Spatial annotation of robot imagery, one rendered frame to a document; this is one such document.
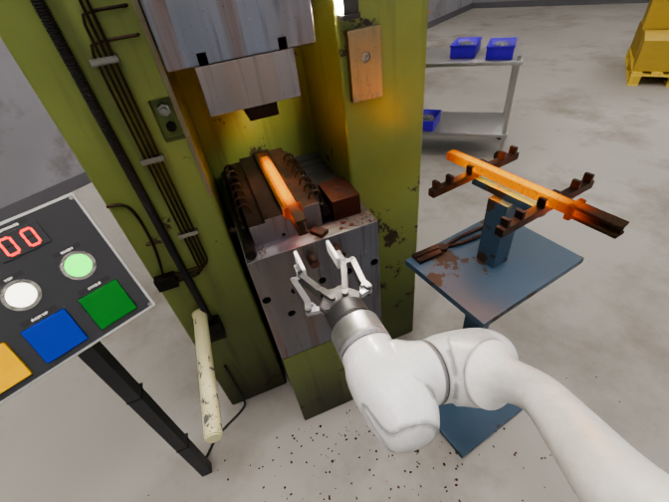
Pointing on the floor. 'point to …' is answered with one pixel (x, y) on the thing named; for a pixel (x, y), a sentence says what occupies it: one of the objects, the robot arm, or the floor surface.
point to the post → (103, 365)
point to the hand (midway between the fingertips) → (316, 257)
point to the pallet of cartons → (650, 45)
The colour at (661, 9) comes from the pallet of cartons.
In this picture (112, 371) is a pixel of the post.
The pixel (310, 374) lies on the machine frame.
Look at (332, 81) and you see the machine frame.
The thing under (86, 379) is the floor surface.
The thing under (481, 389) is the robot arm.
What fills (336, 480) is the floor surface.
